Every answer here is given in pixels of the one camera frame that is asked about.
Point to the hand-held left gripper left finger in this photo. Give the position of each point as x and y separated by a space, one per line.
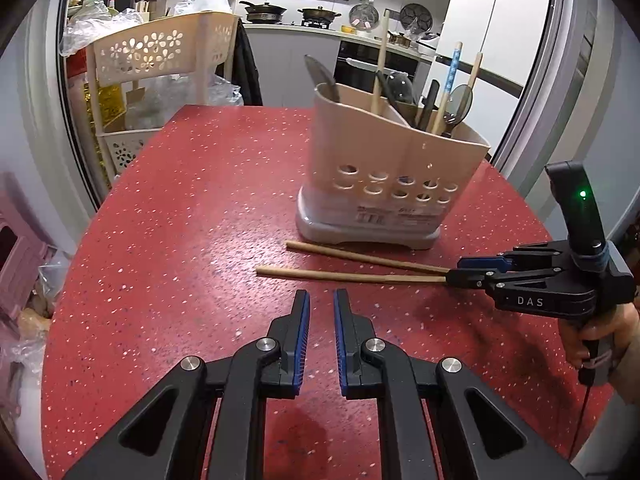
301 350

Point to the black cooking pan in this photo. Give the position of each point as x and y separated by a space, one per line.
320 14

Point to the pink plastic stool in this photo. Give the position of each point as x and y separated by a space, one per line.
20 240

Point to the beige plastic utensil holder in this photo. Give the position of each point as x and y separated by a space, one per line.
380 170

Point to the grey sliding door frame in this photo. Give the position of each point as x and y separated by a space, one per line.
55 110
555 75

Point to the black round mould pan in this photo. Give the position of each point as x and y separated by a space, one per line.
416 17

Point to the black wok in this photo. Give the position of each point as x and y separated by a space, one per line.
262 10

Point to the grey metal spoon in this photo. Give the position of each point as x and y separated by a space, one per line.
460 102

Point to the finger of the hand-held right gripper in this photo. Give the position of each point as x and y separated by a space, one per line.
480 262
470 278

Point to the grey kitchen counter cabinet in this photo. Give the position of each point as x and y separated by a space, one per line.
295 60

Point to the blue white patterned chopstick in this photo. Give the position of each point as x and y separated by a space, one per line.
450 80

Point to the metal colander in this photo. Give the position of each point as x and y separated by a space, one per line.
364 14

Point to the person's right hand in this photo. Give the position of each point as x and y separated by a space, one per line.
580 345

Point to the dark hanging cloth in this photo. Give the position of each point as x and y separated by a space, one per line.
247 70

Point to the beige plastic basket cart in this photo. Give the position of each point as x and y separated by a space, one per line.
160 55

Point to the yellow package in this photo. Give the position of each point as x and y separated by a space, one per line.
107 105

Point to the grey spatula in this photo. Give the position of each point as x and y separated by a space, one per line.
322 77

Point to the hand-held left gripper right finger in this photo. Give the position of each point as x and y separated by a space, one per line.
341 350

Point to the black spoon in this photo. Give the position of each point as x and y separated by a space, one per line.
397 92

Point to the white refrigerator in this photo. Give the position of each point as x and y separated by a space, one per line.
490 15

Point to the crumpled plastic bag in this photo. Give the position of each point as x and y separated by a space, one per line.
22 320

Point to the black built-in oven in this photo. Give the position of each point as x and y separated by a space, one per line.
360 67

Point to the wooden chopstick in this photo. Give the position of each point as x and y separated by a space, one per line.
350 275
360 256
467 85
381 60

